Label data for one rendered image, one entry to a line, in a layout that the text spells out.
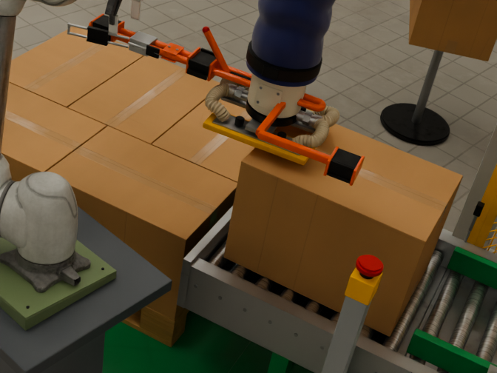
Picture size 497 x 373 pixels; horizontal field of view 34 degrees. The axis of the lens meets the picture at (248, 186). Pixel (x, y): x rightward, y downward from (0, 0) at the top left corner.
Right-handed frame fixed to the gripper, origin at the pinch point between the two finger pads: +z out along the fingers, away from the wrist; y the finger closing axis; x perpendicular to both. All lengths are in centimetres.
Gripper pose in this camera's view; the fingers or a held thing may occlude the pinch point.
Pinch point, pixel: (124, 23)
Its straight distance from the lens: 272.1
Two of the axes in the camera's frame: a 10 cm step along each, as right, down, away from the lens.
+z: -1.4, 7.9, 5.9
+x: -9.0, -3.5, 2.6
